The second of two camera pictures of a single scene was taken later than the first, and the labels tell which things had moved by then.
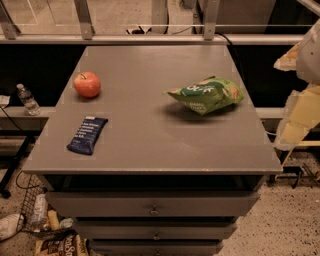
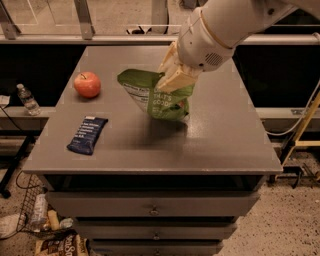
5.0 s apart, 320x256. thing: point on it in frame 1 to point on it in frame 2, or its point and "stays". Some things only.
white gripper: [310, 58] to [200, 45]
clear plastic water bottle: [29, 100] stays
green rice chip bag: [208, 94] to [166, 104]
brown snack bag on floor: [62, 244] stays
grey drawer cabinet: [164, 179] stays
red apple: [87, 84] stays
